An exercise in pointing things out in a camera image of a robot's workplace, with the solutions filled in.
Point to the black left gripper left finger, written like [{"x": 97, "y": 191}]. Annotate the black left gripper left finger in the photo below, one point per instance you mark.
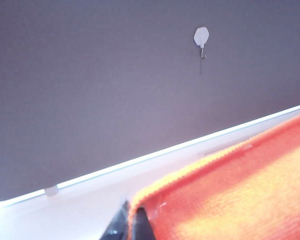
[{"x": 120, "y": 225}]

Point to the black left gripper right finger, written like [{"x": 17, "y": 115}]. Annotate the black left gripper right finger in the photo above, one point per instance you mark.
[{"x": 143, "y": 227}]

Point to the orange microfiber cloth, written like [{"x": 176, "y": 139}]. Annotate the orange microfiber cloth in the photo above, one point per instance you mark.
[{"x": 227, "y": 195}]

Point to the wide brown desk partition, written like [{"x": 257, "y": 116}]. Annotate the wide brown desk partition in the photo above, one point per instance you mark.
[{"x": 90, "y": 87}]

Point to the white partition bracket clip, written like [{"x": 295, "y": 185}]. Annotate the white partition bracket clip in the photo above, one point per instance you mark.
[{"x": 50, "y": 191}]

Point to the white adhesive wall hook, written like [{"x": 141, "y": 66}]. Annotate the white adhesive wall hook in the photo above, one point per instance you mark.
[{"x": 201, "y": 37}]

